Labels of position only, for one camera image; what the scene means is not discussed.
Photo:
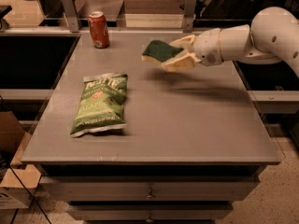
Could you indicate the lower cabinet drawer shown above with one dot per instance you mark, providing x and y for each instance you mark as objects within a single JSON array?
[{"x": 150, "y": 211}]

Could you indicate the green jalapeno chip bag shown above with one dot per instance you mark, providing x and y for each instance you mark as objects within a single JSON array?
[{"x": 101, "y": 104}]

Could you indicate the right metal bracket post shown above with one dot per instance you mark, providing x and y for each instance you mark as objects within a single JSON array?
[{"x": 188, "y": 16}]

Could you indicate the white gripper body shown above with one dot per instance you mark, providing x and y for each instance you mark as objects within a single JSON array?
[{"x": 207, "y": 47}]

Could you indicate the metal bracket post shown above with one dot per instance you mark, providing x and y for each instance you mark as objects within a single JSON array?
[
  {"x": 71, "y": 15},
  {"x": 188, "y": 16}
]

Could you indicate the orange soda can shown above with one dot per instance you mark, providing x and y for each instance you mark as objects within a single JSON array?
[{"x": 98, "y": 29}]

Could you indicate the green and yellow sponge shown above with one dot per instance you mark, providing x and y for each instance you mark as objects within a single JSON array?
[{"x": 160, "y": 51}]

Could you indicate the left metal bracket post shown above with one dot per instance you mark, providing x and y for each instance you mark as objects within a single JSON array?
[{"x": 71, "y": 15}]

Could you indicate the cardboard box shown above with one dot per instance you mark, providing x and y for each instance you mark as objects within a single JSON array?
[{"x": 19, "y": 181}]

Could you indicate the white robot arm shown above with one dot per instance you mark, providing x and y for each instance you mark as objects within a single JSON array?
[{"x": 273, "y": 36}]

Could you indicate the upper cabinet drawer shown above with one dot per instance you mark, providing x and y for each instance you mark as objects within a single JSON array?
[{"x": 108, "y": 189}]

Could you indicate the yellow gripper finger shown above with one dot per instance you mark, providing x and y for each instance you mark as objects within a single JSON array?
[
  {"x": 187, "y": 61},
  {"x": 185, "y": 42}
]

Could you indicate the cabinet drawer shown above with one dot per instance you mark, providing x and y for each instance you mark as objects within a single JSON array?
[
  {"x": 108, "y": 189},
  {"x": 150, "y": 211}
]

